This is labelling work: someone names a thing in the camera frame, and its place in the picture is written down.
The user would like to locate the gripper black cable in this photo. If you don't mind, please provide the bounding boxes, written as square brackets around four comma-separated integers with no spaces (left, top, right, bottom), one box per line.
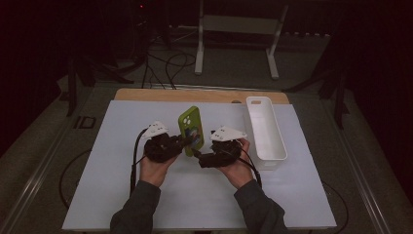
[57,128,149,210]
[238,139,350,234]

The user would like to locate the white plastic bin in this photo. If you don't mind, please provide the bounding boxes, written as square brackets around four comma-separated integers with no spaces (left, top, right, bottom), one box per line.
[244,96,288,172]

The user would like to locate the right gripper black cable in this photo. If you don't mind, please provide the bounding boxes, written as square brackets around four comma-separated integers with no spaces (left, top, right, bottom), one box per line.
[238,139,350,234]

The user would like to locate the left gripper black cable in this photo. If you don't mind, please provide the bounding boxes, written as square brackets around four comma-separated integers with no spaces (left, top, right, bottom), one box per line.
[57,128,149,210]

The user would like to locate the person's right hand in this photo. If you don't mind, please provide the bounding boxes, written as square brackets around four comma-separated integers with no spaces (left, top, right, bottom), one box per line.
[216,137,255,190]

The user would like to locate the white table mat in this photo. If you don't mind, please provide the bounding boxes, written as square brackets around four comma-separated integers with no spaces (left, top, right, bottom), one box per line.
[61,99,338,231]

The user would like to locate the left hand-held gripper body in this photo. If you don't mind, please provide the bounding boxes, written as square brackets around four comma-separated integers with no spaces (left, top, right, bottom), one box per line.
[141,120,185,164]

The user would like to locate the black tripod stand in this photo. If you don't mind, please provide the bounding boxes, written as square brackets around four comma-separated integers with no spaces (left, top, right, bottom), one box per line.
[65,48,134,118]
[282,42,351,131]

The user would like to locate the green cartoon phone case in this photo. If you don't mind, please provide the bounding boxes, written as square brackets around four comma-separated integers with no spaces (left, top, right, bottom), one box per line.
[177,105,206,158]

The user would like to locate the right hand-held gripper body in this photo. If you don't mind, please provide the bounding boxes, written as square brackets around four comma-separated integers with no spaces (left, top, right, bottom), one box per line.
[198,125,248,170]

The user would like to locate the black floor cables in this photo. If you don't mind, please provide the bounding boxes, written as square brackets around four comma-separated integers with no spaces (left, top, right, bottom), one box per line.
[140,51,198,91]

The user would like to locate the person's left hand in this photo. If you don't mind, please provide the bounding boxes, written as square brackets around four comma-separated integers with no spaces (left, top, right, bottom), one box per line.
[139,151,180,188]

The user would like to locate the white metal stand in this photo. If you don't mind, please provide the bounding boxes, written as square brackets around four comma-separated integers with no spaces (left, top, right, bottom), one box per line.
[194,0,290,81]

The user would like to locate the metal floor rail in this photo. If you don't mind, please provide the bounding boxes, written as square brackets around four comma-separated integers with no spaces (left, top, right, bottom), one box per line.
[0,125,72,234]
[320,97,393,234]

